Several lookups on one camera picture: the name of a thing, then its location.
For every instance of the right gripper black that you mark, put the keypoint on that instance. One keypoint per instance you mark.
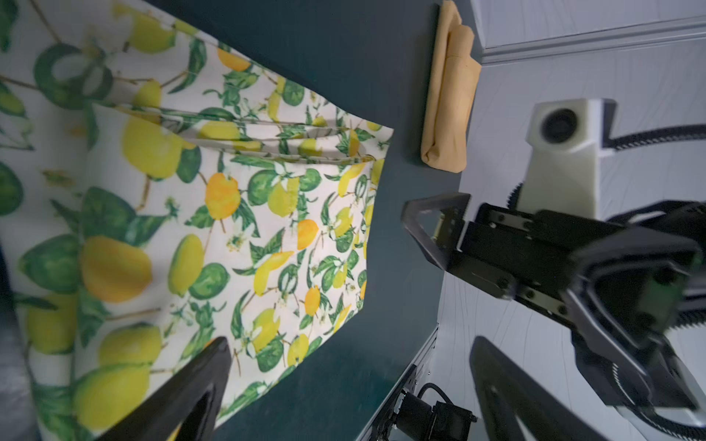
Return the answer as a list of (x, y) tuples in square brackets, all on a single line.
[(622, 292)]

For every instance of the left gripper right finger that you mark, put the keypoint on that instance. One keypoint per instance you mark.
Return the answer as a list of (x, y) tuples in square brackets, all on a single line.
[(510, 399)]

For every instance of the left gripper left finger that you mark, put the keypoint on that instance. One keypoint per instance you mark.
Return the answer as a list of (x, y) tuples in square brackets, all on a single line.
[(187, 405)]

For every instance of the yellow skirt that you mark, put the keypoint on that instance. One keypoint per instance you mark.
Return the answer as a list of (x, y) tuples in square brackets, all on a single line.
[(452, 85)]

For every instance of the floral patterned skirt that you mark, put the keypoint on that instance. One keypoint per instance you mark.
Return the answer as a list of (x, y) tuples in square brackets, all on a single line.
[(160, 190)]

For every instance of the dark green table mat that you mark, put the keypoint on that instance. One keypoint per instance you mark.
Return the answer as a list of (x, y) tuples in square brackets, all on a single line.
[(371, 58)]

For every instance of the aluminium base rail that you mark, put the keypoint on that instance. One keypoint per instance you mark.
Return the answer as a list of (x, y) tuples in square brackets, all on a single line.
[(382, 424)]

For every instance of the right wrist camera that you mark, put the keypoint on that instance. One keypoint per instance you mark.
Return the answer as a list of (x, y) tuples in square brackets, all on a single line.
[(568, 138)]

